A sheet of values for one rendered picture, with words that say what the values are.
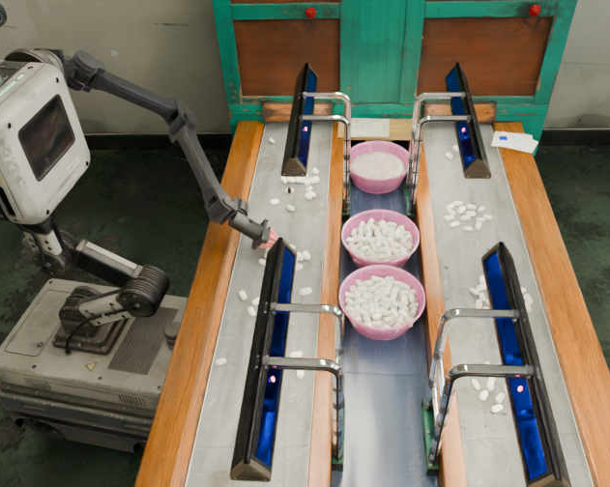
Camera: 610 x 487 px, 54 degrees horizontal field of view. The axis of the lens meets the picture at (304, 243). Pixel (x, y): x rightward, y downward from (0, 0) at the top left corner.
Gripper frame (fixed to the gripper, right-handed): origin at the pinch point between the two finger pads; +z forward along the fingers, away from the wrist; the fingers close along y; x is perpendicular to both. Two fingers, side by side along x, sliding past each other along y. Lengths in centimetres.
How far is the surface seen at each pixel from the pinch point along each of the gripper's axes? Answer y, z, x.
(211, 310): -30.2, -14.5, 10.9
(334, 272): -12.3, 14.1, -12.6
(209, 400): -60, -9, 10
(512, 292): -51, 25, -67
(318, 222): 14.5, 10.5, -6.4
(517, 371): -73, 23, -65
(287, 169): 1.6, -16.5, -26.8
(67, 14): 167, -113, 75
